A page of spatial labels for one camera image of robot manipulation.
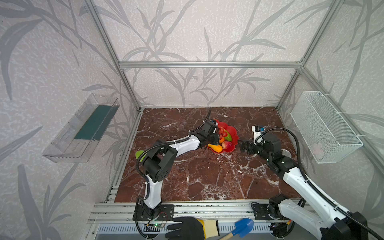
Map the yellow fake fruit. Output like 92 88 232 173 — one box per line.
207 144 223 153

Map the green yellow fake mango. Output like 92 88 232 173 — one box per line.
223 130 233 142

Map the red fake lychee bunch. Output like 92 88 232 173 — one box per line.
219 127 228 140

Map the red yellow fake peach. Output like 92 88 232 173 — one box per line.
221 141 233 150

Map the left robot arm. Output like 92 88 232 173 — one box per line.
135 120 219 212

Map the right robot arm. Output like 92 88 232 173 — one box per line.
240 133 382 240

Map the red flower-shaped fruit bowl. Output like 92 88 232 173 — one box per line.
209 121 239 154

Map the silver tin can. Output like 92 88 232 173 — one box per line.
282 149 292 158

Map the pink object in basket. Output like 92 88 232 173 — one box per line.
311 143 325 159

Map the blue toy shovel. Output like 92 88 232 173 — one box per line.
220 218 254 240

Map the black and yellow work glove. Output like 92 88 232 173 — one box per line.
165 217 220 240

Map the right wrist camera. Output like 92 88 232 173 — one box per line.
252 126 265 145

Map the white wire mesh basket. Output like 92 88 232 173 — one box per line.
291 91 364 164

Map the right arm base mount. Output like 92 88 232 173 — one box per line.
251 202 285 221

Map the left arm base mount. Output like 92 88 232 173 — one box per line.
133 204 175 221

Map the aluminium frame rail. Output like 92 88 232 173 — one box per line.
119 62 301 69

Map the clear plastic wall bin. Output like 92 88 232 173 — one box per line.
43 94 120 163

